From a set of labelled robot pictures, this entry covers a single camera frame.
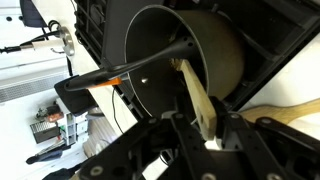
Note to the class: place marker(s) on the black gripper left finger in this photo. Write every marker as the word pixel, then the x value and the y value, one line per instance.
pixel 128 156

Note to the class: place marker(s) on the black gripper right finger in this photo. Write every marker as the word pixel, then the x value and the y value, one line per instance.
pixel 263 150

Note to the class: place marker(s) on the wooden spatula on counter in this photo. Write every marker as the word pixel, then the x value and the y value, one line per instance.
pixel 282 114

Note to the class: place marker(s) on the white storage shelf unit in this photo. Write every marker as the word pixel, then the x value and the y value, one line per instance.
pixel 73 129

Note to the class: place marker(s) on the black office chair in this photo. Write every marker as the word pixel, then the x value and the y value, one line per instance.
pixel 77 102

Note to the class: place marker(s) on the dark grey saucepan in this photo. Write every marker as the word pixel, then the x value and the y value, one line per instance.
pixel 157 39

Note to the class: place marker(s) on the stainless steel gas stove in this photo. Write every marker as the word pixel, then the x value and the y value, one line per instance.
pixel 271 33

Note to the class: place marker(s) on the silver round metal fixture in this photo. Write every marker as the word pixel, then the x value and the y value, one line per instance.
pixel 63 39

